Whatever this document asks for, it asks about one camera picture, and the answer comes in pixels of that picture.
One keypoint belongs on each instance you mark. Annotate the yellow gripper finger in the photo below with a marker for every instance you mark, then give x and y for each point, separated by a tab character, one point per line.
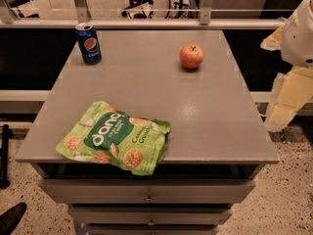
273	41
290	92

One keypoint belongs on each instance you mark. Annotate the blue pepsi can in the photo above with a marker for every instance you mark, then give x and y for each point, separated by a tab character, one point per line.
88	43

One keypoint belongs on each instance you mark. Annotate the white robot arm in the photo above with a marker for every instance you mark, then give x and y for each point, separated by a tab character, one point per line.
297	37

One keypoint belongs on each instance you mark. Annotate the red apple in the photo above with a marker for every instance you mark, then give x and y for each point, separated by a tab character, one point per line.
191	56

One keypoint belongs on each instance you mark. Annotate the black office chair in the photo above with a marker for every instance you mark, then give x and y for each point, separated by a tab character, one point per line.
138	9

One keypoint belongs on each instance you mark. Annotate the grey top drawer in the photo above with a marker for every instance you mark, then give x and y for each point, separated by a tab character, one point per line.
108	191

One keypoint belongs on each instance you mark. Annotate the grey drawer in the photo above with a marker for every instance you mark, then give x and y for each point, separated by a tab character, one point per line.
154	230
150	216
108	191

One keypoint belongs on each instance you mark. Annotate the grey middle drawer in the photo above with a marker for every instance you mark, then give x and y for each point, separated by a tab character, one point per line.
150	216

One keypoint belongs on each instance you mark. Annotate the green rice chips bag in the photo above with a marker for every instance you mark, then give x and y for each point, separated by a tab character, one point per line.
105	135

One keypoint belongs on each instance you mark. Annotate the grey bottom drawer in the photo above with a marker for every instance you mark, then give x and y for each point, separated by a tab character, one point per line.
154	230

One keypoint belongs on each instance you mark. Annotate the grey metal railing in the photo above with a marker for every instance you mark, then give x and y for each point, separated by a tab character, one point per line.
106	14

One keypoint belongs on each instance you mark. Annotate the black stand pole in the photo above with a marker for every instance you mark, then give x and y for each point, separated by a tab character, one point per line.
6	134

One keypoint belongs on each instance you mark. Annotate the black shoe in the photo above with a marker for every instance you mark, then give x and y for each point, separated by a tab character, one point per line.
10	219

